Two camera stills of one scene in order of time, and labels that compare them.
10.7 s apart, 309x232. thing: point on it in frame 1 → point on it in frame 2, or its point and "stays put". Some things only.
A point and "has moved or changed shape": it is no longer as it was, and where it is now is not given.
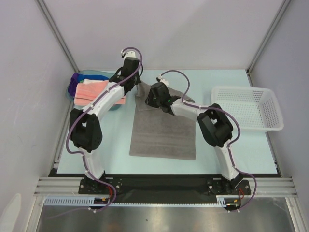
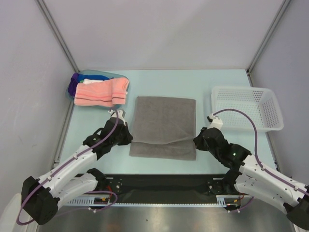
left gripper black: [137, 79] → [128, 137]
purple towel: [73, 81] stays put
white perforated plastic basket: [256, 108] stays put
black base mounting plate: [161, 187] stays put
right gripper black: [149, 101] → [203, 139]
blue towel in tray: [82, 77] stays put
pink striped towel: [86, 93] stays put
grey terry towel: [155, 133] has moved or changed shape
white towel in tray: [86, 81] stays put
